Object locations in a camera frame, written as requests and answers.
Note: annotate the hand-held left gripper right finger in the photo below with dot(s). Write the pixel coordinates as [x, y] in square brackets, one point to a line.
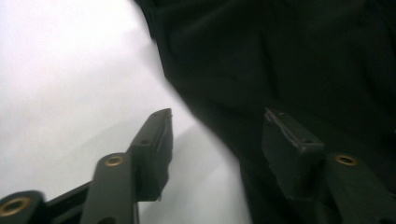
[292, 161]

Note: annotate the black pants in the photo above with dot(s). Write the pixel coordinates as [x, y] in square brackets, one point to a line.
[280, 62]

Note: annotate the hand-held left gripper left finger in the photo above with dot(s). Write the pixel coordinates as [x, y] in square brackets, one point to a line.
[149, 161]

